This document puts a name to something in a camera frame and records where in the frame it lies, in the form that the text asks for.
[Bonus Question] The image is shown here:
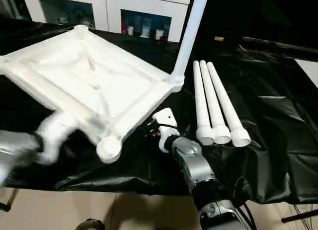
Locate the right arm thick black cable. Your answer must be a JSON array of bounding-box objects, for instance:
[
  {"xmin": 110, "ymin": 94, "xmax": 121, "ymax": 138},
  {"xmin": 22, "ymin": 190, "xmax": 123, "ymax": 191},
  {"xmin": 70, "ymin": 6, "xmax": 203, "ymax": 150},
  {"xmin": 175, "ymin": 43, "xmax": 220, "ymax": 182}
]
[{"xmin": 159, "ymin": 123, "xmax": 257, "ymax": 230}]

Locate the white flat item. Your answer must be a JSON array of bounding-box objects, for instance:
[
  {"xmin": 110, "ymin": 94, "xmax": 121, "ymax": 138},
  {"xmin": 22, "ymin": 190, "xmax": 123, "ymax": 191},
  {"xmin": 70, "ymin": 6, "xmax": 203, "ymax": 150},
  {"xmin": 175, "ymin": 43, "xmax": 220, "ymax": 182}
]
[{"xmin": 296, "ymin": 58, "xmax": 318, "ymax": 88}]

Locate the white plastic table leg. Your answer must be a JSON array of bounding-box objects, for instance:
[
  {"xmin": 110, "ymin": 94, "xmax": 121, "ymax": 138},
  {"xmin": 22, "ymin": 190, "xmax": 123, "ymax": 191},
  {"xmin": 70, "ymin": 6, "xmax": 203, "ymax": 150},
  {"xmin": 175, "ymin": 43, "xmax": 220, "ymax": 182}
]
[
  {"xmin": 169, "ymin": 0, "xmax": 211, "ymax": 92},
  {"xmin": 192, "ymin": 61, "xmax": 215, "ymax": 145},
  {"xmin": 206, "ymin": 62, "xmax": 251, "ymax": 148},
  {"xmin": 199, "ymin": 60, "xmax": 232, "ymax": 145}
]

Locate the black work table frame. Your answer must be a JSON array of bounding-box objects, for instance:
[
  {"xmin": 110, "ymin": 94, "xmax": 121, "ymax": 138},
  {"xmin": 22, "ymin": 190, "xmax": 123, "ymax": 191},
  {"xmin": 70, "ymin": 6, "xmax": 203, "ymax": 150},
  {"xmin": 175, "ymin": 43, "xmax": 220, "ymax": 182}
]
[{"xmin": 0, "ymin": 187, "xmax": 318, "ymax": 223}]

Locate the white cabinet with glass doors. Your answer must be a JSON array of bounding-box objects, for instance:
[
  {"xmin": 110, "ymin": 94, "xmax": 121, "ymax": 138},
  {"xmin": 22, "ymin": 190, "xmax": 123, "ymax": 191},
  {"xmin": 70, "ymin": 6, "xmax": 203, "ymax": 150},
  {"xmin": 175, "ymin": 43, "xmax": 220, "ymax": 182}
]
[{"xmin": 21, "ymin": 0, "xmax": 192, "ymax": 43}]

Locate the dark brown cabinet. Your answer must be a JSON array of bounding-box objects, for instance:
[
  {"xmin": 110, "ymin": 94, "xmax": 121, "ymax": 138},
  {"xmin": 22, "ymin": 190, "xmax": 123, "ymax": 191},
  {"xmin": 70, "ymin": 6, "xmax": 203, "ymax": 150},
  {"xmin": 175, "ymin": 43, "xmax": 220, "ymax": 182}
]
[{"xmin": 206, "ymin": 0, "xmax": 318, "ymax": 44}]

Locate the black shiny mat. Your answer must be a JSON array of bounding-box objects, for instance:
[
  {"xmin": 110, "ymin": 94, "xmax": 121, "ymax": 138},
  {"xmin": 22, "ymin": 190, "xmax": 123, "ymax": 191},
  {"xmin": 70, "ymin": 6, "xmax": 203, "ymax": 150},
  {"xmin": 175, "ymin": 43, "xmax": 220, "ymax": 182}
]
[{"xmin": 0, "ymin": 15, "xmax": 318, "ymax": 205}]

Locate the white plastic table top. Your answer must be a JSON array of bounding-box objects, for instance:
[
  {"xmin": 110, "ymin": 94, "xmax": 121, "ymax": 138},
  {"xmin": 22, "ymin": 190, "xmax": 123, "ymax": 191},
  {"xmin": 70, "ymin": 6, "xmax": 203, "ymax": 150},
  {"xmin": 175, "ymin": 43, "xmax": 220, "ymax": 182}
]
[{"xmin": 0, "ymin": 24, "xmax": 185, "ymax": 164}]

